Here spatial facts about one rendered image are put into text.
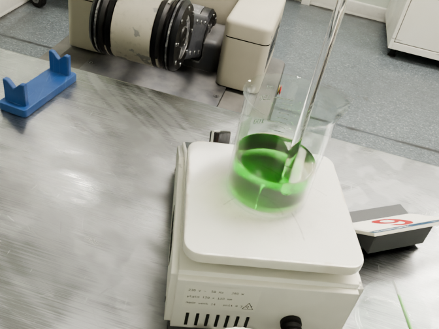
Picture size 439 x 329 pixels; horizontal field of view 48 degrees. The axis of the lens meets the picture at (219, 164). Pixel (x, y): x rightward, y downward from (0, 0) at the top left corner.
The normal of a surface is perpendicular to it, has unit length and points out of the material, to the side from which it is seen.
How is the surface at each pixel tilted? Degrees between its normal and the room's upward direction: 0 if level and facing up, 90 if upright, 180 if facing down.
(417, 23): 90
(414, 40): 90
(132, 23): 61
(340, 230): 0
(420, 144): 0
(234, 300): 90
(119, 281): 0
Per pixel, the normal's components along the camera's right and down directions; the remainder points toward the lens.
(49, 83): 0.16, -0.77
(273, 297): 0.02, 0.62
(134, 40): -0.23, 0.57
